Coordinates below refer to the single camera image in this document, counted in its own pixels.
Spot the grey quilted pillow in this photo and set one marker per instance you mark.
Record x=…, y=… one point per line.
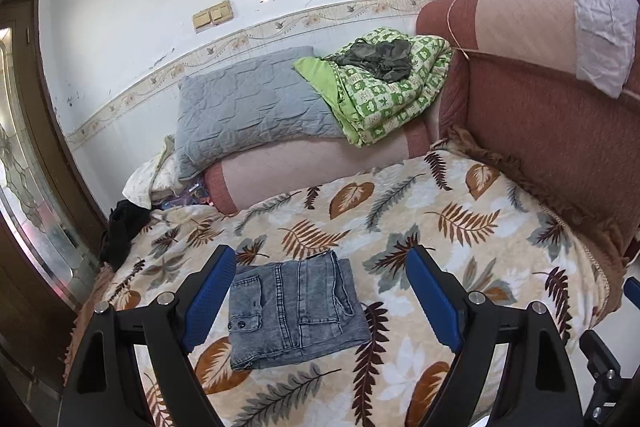
x=250, y=107

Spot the blue denim pants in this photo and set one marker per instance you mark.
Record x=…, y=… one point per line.
x=292, y=307

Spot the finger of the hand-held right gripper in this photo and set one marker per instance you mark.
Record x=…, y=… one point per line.
x=632, y=293
x=602, y=357

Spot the dark green garment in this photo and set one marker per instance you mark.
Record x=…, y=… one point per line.
x=382, y=54

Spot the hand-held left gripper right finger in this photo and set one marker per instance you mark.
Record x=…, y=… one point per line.
x=434, y=299

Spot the pale lilac cloth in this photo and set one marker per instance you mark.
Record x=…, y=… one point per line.
x=602, y=39

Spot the black cloth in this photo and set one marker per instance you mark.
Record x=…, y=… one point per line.
x=119, y=232

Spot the wooden door with glass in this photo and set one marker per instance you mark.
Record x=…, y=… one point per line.
x=30, y=187

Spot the leaf print blanket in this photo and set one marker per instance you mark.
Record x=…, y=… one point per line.
x=450, y=227

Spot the cream white cloth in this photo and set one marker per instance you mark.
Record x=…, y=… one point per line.
x=150, y=177

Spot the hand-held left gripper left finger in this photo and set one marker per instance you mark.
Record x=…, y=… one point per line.
x=210, y=294

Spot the pink and red sofa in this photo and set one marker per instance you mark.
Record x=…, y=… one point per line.
x=540, y=122

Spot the beige light switch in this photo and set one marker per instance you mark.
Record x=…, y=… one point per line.
x=214, y=14

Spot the green patterned quilt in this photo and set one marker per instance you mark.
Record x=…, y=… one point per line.
x=395, y=92

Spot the colourful plastic packet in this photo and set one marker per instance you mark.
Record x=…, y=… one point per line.
x=192, y=194

